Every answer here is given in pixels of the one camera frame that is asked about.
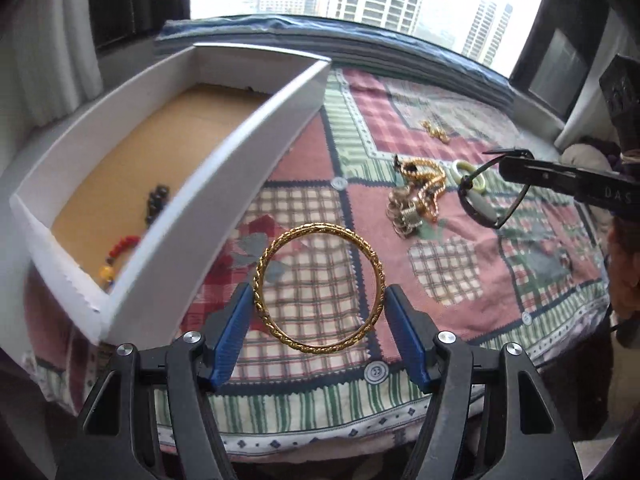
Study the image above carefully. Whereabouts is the black smart watch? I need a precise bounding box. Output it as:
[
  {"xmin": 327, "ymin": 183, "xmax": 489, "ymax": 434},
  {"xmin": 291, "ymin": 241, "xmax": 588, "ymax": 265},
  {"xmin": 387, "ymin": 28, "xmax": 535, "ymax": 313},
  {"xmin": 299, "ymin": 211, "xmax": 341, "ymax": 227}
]
[{"xmin": 457, "ymin": 164, "xmax": 529, "ymax": 230}]

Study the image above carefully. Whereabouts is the gold earrings cluster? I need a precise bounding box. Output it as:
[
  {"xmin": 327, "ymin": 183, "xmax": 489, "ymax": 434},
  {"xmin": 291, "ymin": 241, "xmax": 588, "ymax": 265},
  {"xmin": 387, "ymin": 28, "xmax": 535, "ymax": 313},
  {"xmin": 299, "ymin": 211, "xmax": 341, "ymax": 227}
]
[{"xmin": 421, "ymin": 120, "xmax": 450, "ymax": 144}]

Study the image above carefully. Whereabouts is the red bead bracelet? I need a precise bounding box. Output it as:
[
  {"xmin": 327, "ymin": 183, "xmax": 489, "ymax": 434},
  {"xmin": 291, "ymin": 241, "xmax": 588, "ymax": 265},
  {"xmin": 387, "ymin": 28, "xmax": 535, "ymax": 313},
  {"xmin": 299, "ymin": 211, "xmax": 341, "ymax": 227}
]
[{"xmin": 98, "ymin": 234, "xmax": 142, "ymax": 288}]

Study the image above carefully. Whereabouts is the gold twisted bangle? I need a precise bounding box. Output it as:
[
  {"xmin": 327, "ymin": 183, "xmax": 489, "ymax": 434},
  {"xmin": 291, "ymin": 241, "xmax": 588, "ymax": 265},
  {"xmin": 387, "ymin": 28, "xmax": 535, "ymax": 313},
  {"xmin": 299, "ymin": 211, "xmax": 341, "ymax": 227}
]
[{"xmin": 252, "ymin": 222, "xmax": 386, "ymax": 356}]

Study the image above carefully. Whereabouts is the dark wooden bead bracelet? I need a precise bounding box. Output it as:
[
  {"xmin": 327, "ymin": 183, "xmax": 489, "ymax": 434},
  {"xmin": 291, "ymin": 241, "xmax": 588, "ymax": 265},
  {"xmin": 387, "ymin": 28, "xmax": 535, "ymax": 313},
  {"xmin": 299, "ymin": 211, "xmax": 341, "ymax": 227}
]
[{"xmin": 143, "ymin": 184, "xmax": 170, "ymax": 227}]

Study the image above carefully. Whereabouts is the beige folded blanket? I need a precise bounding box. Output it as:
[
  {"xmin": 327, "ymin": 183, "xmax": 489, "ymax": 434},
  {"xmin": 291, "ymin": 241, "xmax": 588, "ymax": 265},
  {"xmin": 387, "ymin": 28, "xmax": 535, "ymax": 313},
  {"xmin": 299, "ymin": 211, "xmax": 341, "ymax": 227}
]
[{"xmin": 560, "ymin": 143, "xmax": 620, "ymax": 172}]

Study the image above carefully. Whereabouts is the pale green jade bangle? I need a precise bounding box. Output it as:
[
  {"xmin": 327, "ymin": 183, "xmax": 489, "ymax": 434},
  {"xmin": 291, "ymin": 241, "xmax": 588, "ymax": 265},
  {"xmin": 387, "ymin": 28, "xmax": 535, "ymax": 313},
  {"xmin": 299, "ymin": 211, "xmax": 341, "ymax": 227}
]
[{"xmin": 450, "ymin": 159, "xmax": 486, "ymax": 194}]

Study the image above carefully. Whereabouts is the white right curtain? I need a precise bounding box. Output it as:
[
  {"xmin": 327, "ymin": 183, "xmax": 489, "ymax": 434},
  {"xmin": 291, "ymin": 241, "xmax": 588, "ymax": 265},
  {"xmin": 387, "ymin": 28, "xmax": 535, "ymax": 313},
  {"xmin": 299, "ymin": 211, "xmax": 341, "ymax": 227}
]
[{"xmin": 554, "ymin": 9, "xmax": 639, "ymax": 152}]

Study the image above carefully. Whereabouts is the white curtain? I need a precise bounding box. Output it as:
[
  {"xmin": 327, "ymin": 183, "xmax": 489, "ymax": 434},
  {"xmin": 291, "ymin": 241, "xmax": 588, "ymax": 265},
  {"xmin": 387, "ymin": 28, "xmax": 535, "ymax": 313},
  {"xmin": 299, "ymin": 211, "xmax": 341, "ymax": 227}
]
[
  {"xmin": 554, "ymin": 9, "xmax": 639, "ymax": 152},
  {"xmin": 10, "ymin": 0, "xmax": 104, "ymax": 126}
]

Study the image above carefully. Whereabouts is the plaid patchwork bed cover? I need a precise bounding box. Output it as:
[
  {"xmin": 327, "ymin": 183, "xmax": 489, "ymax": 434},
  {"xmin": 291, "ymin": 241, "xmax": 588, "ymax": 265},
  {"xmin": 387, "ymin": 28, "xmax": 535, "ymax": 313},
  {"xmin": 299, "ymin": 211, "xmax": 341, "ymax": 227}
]
[{"xmin": 22, "ymin": 66, "xmax": 614, "ymax": 461}]

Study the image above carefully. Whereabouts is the white cardboard box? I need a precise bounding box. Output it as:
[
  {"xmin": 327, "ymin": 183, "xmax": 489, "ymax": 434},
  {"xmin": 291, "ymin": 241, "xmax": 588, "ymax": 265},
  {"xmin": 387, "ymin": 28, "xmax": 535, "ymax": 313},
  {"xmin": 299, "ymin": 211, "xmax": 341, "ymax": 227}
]
[{"xmin": 10, "ymin": 44, "xmax": 331, "ymax": 349}]

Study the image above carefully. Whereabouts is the blue striped folded blanket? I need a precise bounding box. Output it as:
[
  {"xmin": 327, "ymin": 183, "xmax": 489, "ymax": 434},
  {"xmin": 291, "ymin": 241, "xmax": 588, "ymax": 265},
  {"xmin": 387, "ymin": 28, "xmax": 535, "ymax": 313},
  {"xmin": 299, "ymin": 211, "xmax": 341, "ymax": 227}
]
[{"xmin": 154, "ymin": 14, "xmax": 515, "ymax": 115}]

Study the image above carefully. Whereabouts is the white left curtain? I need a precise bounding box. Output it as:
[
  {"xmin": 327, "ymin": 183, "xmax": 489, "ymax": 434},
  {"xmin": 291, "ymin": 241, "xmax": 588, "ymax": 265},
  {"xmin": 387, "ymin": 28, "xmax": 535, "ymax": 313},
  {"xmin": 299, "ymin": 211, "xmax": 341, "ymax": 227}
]
[{"xmin": 10, "ymin": 0, "xmax": 104, "ymax": 126}]

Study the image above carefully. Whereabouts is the gold bead necklace pile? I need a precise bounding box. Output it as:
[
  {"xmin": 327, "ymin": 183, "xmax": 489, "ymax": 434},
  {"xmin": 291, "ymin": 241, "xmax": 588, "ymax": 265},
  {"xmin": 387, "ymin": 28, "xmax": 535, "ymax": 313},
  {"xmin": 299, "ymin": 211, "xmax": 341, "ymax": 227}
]
[{"xmin": 392, "ymin": 155, "xmax": 449, "ymax": 224}]

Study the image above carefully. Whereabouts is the silver chain pendant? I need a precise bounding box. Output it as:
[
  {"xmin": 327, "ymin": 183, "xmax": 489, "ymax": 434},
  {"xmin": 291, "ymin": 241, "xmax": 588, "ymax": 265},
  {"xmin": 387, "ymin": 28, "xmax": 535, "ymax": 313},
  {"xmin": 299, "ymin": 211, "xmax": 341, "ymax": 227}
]
[{"xmin": 385, "ymin": 197, "xmax": 423, "ymax": 238}]

